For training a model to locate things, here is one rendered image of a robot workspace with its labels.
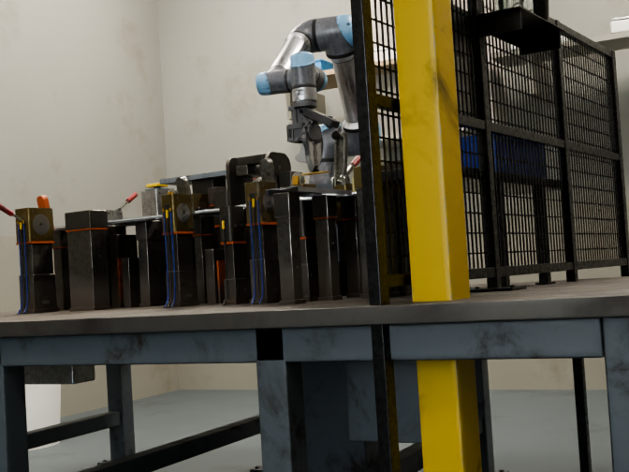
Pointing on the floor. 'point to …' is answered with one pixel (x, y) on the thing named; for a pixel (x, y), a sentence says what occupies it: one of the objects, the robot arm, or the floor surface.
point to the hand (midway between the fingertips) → (314, 168)
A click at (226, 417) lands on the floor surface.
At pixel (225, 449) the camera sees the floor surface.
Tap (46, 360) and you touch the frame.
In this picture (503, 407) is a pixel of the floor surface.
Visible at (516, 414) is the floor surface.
